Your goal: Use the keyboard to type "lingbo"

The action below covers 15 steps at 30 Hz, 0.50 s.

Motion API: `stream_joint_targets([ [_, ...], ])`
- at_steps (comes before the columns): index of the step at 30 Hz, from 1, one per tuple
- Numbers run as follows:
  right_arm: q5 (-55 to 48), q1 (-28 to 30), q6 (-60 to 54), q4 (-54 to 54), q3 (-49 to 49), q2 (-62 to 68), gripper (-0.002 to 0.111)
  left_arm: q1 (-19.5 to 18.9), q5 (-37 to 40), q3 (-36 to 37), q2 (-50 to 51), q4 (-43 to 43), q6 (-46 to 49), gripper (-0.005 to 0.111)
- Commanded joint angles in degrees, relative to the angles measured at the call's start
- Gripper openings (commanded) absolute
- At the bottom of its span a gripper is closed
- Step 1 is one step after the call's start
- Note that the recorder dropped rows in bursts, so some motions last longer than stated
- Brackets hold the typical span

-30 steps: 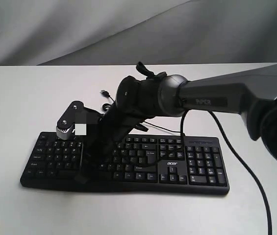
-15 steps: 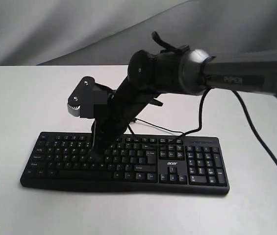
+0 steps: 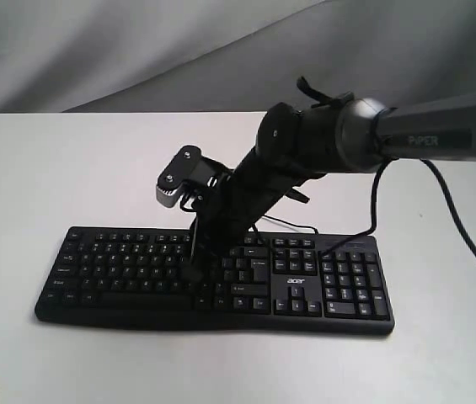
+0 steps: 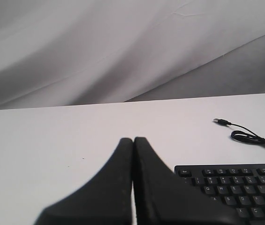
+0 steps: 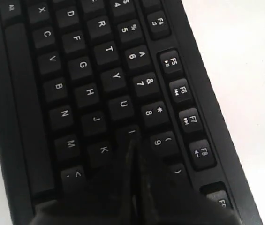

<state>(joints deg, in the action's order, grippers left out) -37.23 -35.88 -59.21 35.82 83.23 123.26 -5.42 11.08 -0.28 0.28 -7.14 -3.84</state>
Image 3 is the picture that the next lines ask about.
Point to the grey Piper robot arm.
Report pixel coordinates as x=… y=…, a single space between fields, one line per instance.
x=344 y=135

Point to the grey backdrop cloth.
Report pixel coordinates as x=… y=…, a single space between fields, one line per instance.
x=170 y=56

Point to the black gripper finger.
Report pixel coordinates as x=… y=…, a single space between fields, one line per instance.
x=205 y=247

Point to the black acer keyboard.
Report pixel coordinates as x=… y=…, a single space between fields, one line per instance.
x=134 y=278

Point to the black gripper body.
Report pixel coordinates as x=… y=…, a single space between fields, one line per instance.
x=241 y=197

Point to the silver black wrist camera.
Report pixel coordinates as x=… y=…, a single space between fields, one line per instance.
x=189 y=174

